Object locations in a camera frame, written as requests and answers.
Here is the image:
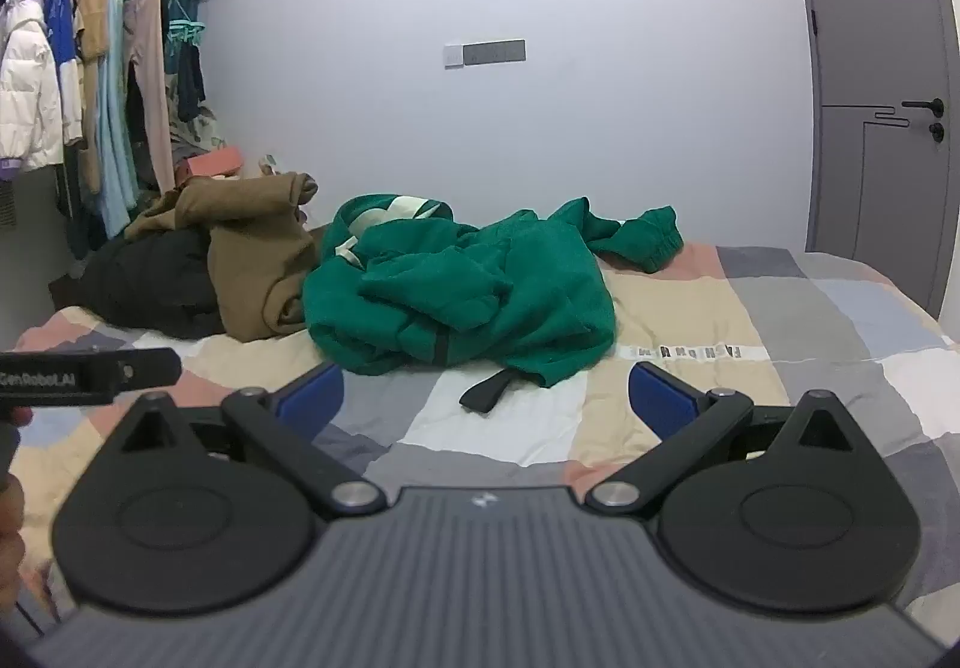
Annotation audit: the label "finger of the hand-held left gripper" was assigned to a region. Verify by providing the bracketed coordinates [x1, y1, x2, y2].
[114, 348, 184, 390]

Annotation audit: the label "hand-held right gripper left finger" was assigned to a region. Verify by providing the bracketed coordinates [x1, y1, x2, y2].
[112, 362, 387, 517]

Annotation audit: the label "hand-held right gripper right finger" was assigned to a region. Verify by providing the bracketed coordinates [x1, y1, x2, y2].
[585, 360, 871, 513]

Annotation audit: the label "green hoodie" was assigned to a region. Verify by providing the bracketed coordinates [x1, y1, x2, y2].
[302, 194, 685, 390]

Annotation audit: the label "teal clothes hanger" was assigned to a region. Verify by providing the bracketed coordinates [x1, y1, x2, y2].
[161, 0, 207, 46]

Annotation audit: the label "person's left hand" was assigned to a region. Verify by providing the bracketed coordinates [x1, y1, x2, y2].
[0, 407, 35, 598]

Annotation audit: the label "black garment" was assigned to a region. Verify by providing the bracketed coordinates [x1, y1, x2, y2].
[49, 233, 226, 340]

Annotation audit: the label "patchwork blanket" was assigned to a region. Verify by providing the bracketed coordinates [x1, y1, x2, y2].
[0, 240, 960, 639]

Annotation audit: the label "brown hoodie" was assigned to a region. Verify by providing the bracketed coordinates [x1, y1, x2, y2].
[124, 171, 320, 343]

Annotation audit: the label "pink box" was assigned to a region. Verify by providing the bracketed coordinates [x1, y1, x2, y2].
[176, 146, 245, 185]

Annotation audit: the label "light blue hanging garment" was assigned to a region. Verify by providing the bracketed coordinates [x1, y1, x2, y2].
[94, 0, 140, 238]

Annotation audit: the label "patterned cloth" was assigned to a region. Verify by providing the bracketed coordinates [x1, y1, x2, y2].
[169, 101, 226, 155]

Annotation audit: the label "beige pink hanging pants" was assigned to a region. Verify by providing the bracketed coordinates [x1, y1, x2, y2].
[124, 0, 177, 196]

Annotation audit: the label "dark hanging garment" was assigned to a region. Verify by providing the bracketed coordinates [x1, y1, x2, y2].
[176, 41, 207, 121]

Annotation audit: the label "white puffer jacket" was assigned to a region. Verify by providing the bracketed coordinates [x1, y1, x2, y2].
[0, 0, 83, 181]

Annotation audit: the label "tan hanging garment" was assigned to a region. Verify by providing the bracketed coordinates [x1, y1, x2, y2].
[71, 0, 113, 193]

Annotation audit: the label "grey door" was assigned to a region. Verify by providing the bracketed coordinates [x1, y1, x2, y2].
[780, 0, 960, 320]

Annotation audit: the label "black cloth strap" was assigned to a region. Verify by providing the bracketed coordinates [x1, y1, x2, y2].
[460, 368, 518, 414]

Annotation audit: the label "grey wall panel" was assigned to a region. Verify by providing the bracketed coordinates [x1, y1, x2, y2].
[463, 39, 527, 67]

